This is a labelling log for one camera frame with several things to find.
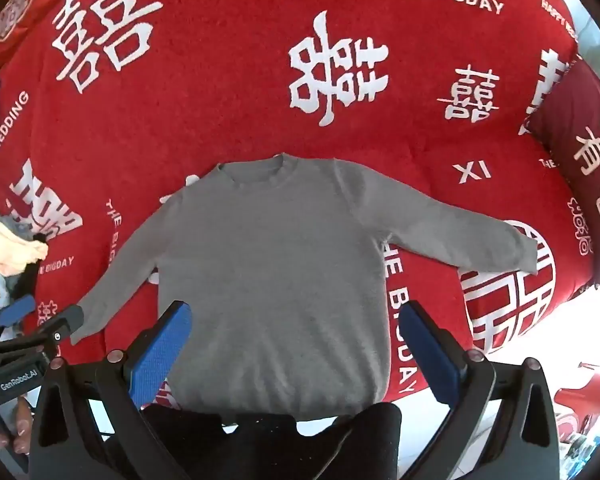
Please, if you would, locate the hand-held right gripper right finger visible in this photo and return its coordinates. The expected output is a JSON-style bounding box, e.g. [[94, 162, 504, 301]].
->
[[395, 301, 562, 480]]

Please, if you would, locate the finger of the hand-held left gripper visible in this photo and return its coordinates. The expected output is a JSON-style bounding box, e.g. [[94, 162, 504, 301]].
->
[[0, 233, 49, 330], [39, 305, 85, 347]]

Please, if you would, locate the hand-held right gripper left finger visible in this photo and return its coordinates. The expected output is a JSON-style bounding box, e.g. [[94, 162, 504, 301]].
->
[[27, 301, 192, 480]]

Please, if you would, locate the grey knit sweater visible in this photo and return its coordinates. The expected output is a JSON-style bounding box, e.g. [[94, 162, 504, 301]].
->
[[70, 154, 540, 418]]

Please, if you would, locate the person's left hand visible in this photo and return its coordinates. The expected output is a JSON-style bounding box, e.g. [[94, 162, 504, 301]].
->
[[0, 400, 34, 456]]

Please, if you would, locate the pale yellow cloth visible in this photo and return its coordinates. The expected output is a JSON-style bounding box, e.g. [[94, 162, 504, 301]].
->
[[0, 212, 51, 277]]

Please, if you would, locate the red plastic stool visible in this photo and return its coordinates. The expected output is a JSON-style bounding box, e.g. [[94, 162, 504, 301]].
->
[[552, 372, 600, 442]]

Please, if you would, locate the dark red printed pillow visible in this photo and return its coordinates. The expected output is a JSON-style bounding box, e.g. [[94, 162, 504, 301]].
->
[[525, 60, 600, 287]]

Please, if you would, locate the red embroidered cushion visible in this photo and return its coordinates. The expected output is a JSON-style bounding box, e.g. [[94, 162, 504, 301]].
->
[[0, 0, 106, 76]]

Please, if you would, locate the red printed blanket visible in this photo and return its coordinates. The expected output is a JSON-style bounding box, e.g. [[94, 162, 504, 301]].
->
[[0, 0, 600, 411]]

